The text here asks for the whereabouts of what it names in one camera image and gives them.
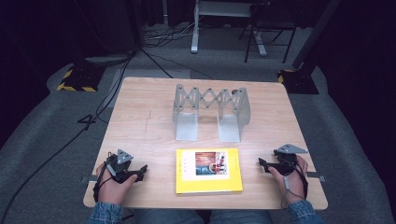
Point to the black yellow striped stand base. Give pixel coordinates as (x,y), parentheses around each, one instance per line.
(81,79)
(299,82)

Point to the yellow book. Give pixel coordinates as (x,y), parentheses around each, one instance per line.
(208,182)

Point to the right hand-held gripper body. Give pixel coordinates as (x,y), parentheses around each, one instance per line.
(288,160)

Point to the person's left hand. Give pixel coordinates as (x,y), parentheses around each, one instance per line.
(113,191)

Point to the black chair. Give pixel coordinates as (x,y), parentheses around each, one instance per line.
(271,26)

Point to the person's left leg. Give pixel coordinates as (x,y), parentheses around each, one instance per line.
(168,217)

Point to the white desk frame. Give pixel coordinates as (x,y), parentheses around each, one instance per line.
(195,34)

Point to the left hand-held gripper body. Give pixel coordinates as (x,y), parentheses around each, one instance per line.
(122,157)

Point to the person's right leg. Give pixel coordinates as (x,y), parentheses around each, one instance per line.
(243,217)

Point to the person's leg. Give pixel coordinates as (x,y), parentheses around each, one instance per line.
(168,217)
(243,217)

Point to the person's right hand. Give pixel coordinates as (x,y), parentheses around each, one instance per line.
(294,186)

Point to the grey metal extendable book rack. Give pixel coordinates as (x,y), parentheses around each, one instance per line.
(186,124)

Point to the dark slanted stand pole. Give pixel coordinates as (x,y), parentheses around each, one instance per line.
(314,34)

